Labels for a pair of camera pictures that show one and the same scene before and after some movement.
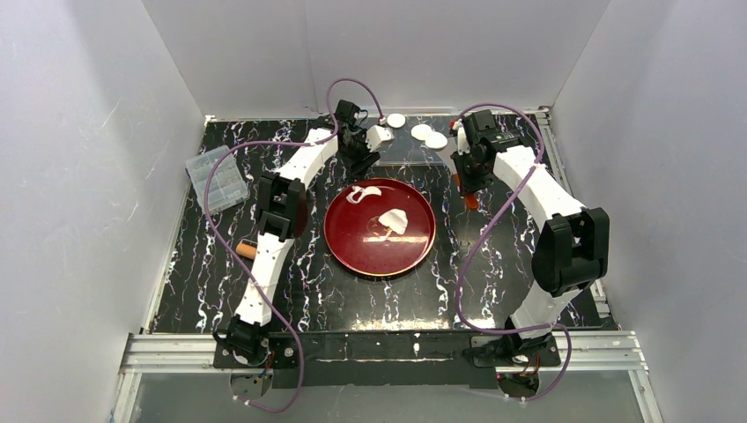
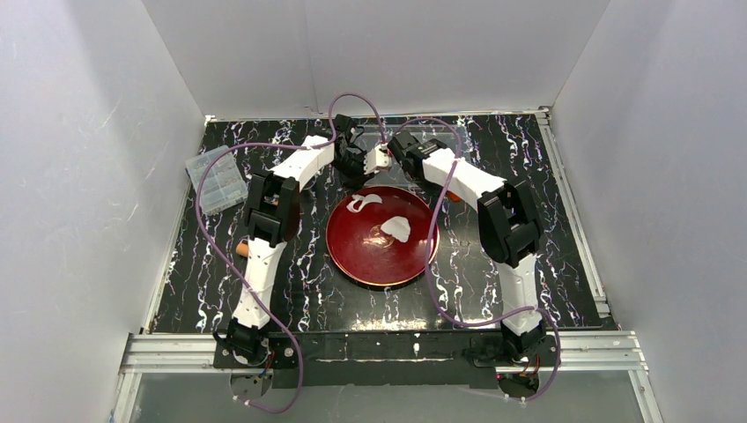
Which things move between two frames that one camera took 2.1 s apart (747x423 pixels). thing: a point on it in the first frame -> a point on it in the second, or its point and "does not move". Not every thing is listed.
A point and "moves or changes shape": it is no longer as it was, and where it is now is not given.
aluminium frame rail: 172,353 does not move
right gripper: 470,181 -> 400,145
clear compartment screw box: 225,186 does not move
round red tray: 365,244 moves or changes shape
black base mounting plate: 388,360 does not move
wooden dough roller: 247,250 does not move
